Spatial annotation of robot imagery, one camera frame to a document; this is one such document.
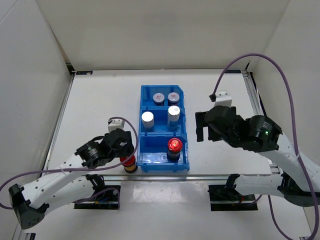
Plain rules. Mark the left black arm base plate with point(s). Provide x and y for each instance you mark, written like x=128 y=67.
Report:
x=108 y=200

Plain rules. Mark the black logo label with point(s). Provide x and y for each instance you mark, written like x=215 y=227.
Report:
x=233 y=71
x=87 y=72

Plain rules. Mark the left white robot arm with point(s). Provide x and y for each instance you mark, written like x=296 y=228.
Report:
x=72 y=181

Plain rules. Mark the silver-lid blue-label bottle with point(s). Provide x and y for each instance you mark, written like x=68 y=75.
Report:
x=148 y=121
x=173 y=116

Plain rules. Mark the red-lid sauce jar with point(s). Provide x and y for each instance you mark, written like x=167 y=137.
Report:
x=174 y=147
x=129 y=166

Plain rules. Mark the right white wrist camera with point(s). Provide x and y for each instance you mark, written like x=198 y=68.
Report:
x=221 y=98

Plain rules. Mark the left black logo label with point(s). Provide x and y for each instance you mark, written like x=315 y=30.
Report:
x=87 y=72

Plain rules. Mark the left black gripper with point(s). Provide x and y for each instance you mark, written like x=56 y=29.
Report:
x=128 y=148

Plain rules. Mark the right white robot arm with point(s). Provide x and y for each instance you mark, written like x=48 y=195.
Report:
x=261 y=135

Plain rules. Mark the right black logo label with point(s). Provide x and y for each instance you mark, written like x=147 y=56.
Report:
x=233 y=71

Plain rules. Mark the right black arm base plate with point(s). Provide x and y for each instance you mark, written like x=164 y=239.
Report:
x=220 y=200

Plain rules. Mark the white-lid spice jar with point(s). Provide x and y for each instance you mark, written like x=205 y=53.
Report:
x=173 y=99
x=158 y=99

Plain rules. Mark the near blue storage bin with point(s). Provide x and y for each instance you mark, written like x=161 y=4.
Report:
x=153 y=153

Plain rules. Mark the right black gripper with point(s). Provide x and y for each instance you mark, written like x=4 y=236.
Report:
x=200 y=123

